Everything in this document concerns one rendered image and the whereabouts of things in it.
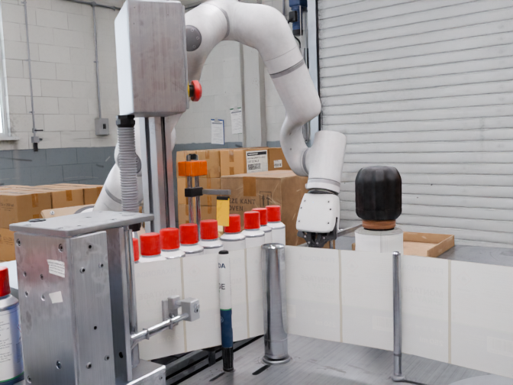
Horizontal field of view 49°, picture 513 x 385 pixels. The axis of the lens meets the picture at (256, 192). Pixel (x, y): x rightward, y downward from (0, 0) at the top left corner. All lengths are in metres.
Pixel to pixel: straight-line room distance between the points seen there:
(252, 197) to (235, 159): 3.10
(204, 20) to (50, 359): 0.86
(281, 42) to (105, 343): 0.85
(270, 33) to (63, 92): 5.91
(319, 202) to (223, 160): 3.52
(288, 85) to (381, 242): 0.51
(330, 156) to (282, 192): 0.28
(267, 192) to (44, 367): 1.07
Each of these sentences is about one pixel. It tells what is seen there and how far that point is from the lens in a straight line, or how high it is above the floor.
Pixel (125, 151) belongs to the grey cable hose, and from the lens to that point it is 1.03.
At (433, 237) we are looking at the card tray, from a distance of 2.14.
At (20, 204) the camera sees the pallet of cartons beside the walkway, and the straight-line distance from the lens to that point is 4.30.
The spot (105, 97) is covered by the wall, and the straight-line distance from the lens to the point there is 7.45.
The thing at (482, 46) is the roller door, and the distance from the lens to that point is 5.36.
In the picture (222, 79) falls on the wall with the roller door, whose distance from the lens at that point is 7.19.
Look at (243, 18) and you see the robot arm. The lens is 1.35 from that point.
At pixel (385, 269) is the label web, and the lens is 0.84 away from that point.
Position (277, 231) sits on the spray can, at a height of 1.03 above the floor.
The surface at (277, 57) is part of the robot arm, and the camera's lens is 1.34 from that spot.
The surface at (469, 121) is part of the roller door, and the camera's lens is 5.34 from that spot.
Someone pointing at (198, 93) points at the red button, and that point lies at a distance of 1.02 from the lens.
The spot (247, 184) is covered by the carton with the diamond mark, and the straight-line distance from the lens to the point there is 1.71.
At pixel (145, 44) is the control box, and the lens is 0.99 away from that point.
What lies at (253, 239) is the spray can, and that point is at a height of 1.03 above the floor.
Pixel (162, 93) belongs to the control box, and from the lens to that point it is 0.99.
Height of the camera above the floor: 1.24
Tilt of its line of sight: 6 degrees down
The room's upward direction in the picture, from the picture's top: 2 degrees counter-clockwise
